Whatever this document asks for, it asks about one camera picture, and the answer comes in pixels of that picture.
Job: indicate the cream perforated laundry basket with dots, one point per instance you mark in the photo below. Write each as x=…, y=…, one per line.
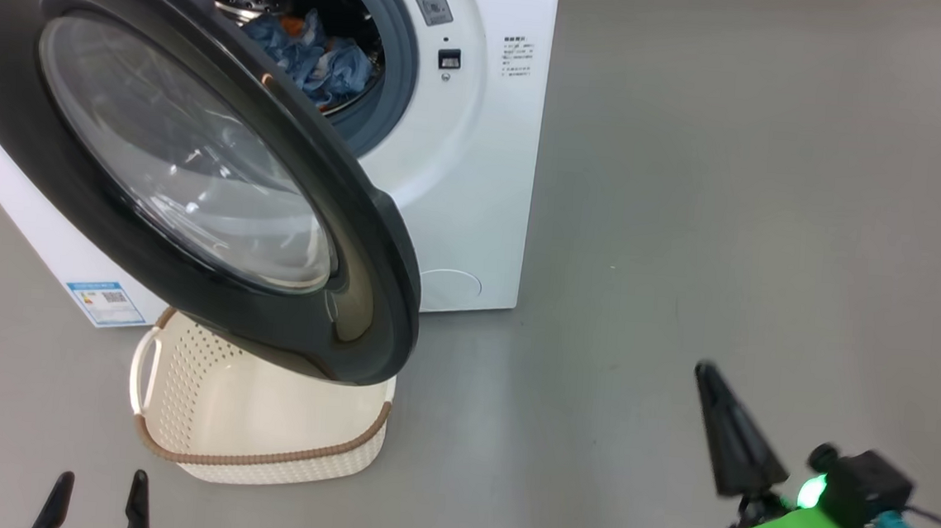
x=260, y=423

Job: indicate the washing machine door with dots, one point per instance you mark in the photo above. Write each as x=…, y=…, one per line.
x=357, y=231

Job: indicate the blue cartoon print garment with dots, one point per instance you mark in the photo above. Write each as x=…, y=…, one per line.
x=319, y=63

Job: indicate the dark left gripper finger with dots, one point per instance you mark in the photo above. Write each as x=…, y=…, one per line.
x=138, y=514
x=55, y=512

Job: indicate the blue energy label sticker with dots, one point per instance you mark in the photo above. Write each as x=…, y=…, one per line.
x=107, y=303

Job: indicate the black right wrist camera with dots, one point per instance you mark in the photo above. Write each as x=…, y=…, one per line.
x=869, y=486

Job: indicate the white front-load washing machine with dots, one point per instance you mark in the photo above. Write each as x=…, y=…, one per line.
x=477, y=173

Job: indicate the black door latch socket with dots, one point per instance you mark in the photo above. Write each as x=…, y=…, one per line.
x=449, y=59

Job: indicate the round white filter cover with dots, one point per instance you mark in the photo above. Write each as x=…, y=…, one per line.
x=456, y=292

